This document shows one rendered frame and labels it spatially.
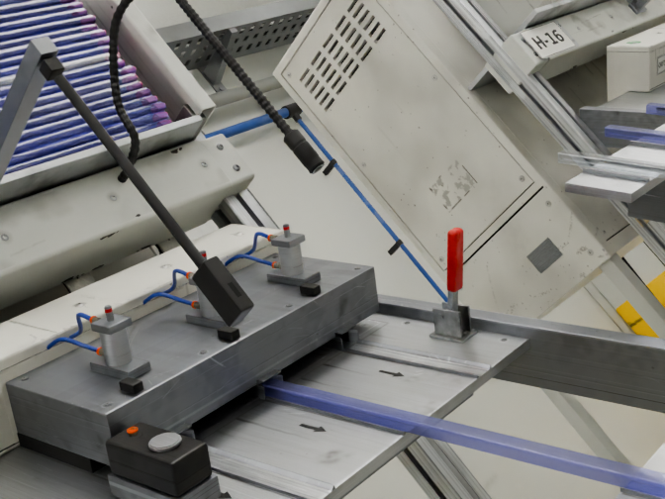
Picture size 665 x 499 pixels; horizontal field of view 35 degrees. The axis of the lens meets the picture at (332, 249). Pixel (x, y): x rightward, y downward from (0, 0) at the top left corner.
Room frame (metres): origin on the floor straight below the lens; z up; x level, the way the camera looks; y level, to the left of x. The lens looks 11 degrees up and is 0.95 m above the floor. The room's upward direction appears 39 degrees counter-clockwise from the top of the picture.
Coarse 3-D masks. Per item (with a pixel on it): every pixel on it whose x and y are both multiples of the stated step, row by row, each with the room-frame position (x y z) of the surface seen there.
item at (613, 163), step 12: (564, 156) 1.08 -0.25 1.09; (576, 156) 1.07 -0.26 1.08; (588, 156) 1.06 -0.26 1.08; (600, 156) 1.06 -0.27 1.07; (612, 156) 1.06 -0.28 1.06; (600, 168) 1.06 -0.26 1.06; (612, 168) 1.05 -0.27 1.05; (624, 168) 1.05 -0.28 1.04; (636, 168) 1.04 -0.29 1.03; (648, 168) 1.03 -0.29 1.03; (660, 168) 1.03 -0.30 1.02
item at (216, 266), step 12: (204, 264) 0.68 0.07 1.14; (216, 264) 0.69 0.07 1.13; (192, 276) 0.70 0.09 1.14; (204, 276) 0.69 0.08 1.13; (216, 276) 0.68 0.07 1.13; (228, 276) 0.69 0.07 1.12; (204, 288) 0.69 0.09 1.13; (216, 288) 0.69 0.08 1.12; (228, 288) 0.68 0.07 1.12; (240, 288) 0.69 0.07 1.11; (216, 300) 0.69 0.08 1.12; (228, 300) 0.68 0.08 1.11; (240, 300) 0.69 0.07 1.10; (228, 312) 0.69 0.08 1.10; (240, 312) 0.68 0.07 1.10; (228, 324) 0.69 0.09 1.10
